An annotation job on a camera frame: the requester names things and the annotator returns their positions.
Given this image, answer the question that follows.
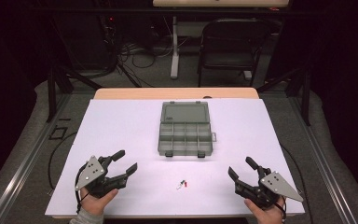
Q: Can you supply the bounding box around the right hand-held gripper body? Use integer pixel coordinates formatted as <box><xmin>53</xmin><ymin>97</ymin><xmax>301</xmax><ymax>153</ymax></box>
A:
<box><xmin>234</xmin><ymin>167</ymin><xmax>305</xmax><ymax>210</ymax></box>

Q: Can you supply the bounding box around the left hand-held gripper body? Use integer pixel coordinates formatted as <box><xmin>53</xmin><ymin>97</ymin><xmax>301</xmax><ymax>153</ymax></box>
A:
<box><xmin>75</xmin><ymin>155</ymin><xmax>129</xmax><ymax>200</ymax></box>

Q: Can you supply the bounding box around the grey plastic compartment box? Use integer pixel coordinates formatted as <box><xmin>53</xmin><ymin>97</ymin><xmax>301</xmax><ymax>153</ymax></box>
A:
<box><xmin>157</xmin><ymin>100</ymin><xmax>218</xmax><ymax>159</ymax></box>

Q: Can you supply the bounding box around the person's right hand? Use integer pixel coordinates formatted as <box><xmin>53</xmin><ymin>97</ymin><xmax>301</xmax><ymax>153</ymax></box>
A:
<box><xmin>243</xmin><ymin>195</ymin><xmax>287</xmax><ymax>224</ymax></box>

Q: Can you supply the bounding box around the person's left hand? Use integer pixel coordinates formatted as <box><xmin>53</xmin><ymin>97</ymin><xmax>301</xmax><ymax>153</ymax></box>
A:
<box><xmin>79</xmin><ymin>186</ymin><xmax>119</xmax><ymax>217</ymax></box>

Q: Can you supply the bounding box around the white foam board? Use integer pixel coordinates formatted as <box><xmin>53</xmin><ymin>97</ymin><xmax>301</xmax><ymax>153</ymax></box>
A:
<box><xmin>44</xmin><ymin>98</ymin><xmax>306</xmax><ymax>218</ymax></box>

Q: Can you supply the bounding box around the black folding chair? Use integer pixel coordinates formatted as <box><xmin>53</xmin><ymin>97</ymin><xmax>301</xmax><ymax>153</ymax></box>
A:
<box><xmin>197</xmin><ymin>18</ymin><xmax>273</xmax><ymax>89</ymax></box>

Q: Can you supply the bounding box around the desk with white legs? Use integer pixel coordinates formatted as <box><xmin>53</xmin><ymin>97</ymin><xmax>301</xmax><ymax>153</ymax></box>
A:
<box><xmin>152</xmin><ymin>0</ymin><xmax>290</xmax><ymax>80</ymax></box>

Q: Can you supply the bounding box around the dark equipment with red light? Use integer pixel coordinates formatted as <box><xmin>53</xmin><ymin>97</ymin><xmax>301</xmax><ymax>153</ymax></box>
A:
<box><xmin>95</xmin><ymin>0</ymin><xmax>119</xmax><ymax>73</ymax></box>

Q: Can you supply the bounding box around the black horizontal bar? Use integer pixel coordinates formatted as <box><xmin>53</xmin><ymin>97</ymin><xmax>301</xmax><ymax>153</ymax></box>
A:
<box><xmin>27</xmin><ymin>7</ymin><xmax>324</xmax><ymax>17</ymax></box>

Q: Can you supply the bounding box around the left hand-held gripper black cable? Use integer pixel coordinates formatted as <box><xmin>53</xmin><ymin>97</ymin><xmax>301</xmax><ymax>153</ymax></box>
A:
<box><xmin>75</xmin><ymin>163</ymin><xmax>90</xmax><ymax>215</ymax></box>

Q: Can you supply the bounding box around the hand-held gripper black cable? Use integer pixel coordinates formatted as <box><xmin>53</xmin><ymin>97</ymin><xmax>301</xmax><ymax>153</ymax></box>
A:
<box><xmin>273</xmin><ymin>195</ymin><xmax>289</xmax><ymax>224</ymax></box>
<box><xmin>75</xmin><ymin>163</ymin><xmax>90</xmax><ymax>215</ymax></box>

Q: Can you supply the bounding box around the right hand-held gripper black cable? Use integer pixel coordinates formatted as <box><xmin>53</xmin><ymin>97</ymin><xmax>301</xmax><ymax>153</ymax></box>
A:
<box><xmin>273</xmin><ymin>195</ymin><xmax>289</xmax><ymax>224</ymax></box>

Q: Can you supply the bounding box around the black floor cable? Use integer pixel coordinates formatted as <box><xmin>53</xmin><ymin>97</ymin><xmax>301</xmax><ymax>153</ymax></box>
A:
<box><xmin>48</xmin><ymin>130</ymin><xmax>79</xmax><ymax>191</ymax></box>

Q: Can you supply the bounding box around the aluminium floor rail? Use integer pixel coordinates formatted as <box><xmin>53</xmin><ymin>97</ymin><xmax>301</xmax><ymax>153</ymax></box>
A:
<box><xmin>0</xmin><ymin>92</ymin><xmax>73</xmax><ymax>224</ymax></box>
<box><xmin>286</xmin><ymin>96</ymin><xmax>358</xmax><ymax>224</ymax></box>

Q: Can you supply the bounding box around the black metal stand frame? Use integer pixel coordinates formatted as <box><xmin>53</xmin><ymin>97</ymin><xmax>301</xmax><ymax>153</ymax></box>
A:
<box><xmin>255</xmin><ymin>62</ymin><xmax>312</xmax><ymax>127</ymax></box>
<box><xmin>44</xmin><ymin>60</ymin><xmax>104</xmax><ymax>124</ymax></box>

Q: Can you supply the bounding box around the bundle of floor cables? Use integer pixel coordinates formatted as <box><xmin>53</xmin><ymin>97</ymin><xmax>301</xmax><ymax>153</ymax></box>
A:
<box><xmin>117</xmin><ymin>38</ymin><xmax>172</xmax><ymax>70</ymax></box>

